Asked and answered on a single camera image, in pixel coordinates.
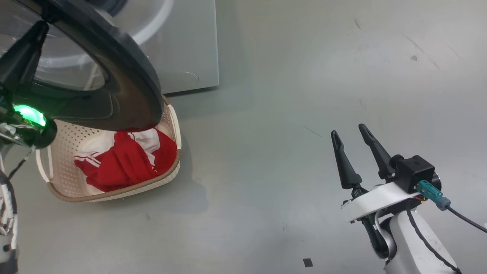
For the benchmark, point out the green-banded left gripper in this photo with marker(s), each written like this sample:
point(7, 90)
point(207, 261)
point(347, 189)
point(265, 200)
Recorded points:
point(26, 114)

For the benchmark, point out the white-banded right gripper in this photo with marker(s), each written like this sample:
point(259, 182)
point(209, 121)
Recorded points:
point(376, 199)

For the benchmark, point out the black-rimmed glass washer door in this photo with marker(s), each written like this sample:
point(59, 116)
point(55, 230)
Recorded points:
point(129, 87)

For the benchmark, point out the plain red garment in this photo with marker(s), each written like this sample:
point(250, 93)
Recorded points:
point(125, 165)

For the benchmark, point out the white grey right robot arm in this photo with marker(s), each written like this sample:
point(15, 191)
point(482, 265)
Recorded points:
point(414, 251)

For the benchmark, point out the cream perforated laundry basket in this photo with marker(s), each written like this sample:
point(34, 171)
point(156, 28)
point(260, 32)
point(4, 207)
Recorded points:
point(64, 179)

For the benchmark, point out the white washing machine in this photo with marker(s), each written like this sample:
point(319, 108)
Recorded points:
point(190, 45)

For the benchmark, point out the small black floor square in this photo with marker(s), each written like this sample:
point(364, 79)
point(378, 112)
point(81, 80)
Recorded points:
point(307, 262)

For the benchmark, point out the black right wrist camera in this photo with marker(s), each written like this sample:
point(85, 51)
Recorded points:
point(414, 171)

